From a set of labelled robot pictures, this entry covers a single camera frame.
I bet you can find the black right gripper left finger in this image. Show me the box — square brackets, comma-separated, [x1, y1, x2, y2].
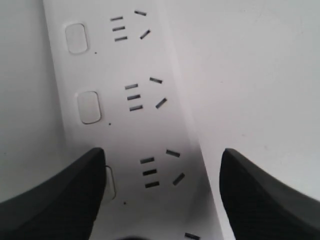
[0, 147, 105, 240]

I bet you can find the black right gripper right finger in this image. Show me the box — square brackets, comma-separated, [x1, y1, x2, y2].
[219, 148, 320, 240]

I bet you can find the white five-outlet power strip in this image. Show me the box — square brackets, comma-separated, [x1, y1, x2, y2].
[43, 0, 234, 240]

